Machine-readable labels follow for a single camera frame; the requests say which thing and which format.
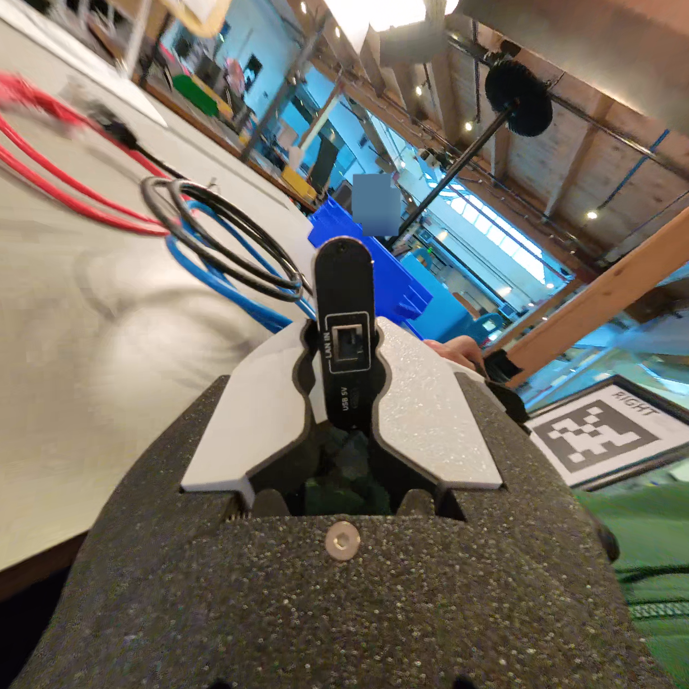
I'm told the wooden post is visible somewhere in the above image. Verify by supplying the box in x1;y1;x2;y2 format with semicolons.
498;207;689;389

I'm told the person's green sweatshirt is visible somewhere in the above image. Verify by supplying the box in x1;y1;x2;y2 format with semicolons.
301;431;689;689

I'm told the blue plastic bin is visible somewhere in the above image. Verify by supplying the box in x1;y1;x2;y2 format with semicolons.
308;196;435;341

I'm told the framed marker sign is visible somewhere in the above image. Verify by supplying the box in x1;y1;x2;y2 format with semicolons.
525;375;689;492

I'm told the studio light panel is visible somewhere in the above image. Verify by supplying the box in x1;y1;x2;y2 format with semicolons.
323;0;461;68

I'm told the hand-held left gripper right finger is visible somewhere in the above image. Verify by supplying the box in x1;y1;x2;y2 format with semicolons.
370;317;505;492

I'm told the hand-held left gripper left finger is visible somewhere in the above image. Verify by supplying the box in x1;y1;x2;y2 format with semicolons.
181;319;318;509

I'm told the black network switch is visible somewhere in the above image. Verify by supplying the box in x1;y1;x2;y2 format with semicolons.
312;236;376;430

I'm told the person's right hand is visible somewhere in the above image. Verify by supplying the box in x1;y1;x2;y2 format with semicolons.
422;334;488;378

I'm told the red ethernet cable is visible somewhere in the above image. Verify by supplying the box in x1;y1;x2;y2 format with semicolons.
0;72;187;238

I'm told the black floor lamp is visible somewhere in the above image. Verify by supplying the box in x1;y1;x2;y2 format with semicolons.
398;58;554;239

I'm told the blue ethernet cable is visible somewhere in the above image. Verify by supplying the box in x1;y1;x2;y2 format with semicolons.
164;200;319;336

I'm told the green plastic bin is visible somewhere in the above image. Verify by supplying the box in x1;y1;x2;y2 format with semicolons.
172;74;222;117

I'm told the light blue panel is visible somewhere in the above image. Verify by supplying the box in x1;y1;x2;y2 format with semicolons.
399;252;504;346

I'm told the black ethernet cable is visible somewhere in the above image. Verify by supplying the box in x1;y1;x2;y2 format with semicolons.
89;102;314;303

